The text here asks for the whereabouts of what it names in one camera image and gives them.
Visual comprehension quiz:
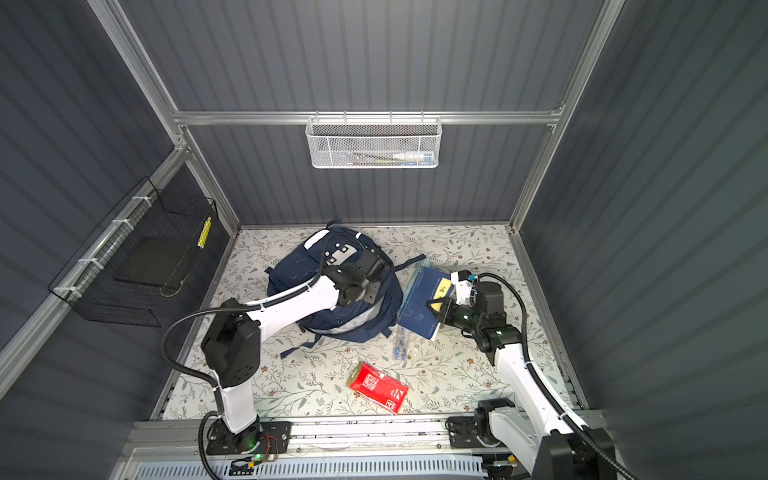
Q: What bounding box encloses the white wire mesh basket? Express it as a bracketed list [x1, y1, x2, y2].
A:
[305, 113, 443, 170]

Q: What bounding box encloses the navy blue student backpack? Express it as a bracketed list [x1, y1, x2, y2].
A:
[250, 223, 425, 348]

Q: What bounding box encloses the clear pack of pens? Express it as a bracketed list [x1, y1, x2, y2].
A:
[393, 325, 410, 363]

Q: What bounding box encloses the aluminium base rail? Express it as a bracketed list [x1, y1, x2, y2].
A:
[125, 410, 613, 457]

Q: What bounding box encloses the floral table mat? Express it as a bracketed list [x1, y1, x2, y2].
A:
[161, 224, 577, 420]

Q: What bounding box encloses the black wire wall basket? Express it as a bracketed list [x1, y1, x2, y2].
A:
[49, 182, 218, 328]

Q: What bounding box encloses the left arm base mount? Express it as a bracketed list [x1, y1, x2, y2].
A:
[204, 419, 293, 456]

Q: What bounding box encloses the red paper box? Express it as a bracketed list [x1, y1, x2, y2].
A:
[347, 362, 409, 414]

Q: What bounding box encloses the light teal pencil pouch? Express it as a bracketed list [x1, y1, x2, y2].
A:
[430, 263, 473, 286]

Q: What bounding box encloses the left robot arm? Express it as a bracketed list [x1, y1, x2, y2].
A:
[160, 228, 403, 435]

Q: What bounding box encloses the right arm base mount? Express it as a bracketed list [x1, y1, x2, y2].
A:
[445, 409, 536, 450]

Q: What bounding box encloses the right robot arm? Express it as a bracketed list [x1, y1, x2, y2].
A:
[427, 270, 634, 479]

